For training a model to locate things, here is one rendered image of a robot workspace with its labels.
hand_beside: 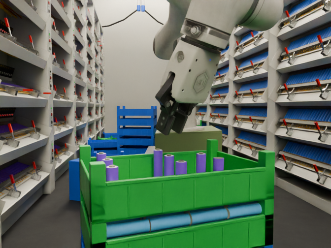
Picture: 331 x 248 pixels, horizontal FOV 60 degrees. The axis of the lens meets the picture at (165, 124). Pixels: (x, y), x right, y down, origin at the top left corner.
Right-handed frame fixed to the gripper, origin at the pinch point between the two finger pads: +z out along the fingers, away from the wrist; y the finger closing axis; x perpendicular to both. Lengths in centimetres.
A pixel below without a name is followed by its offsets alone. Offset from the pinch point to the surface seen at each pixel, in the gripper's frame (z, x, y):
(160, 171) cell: 10.3, -1.8, -0.2
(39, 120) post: 53, 102, 32
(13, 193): 62, 61, 4
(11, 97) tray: 27, 72, 3
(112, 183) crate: 4.5, -7.4, -19.0
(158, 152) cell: 6.9, 0.1, -0.5
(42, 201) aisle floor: 84, 75, 27
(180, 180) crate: 3.0, -12.0, -10.4
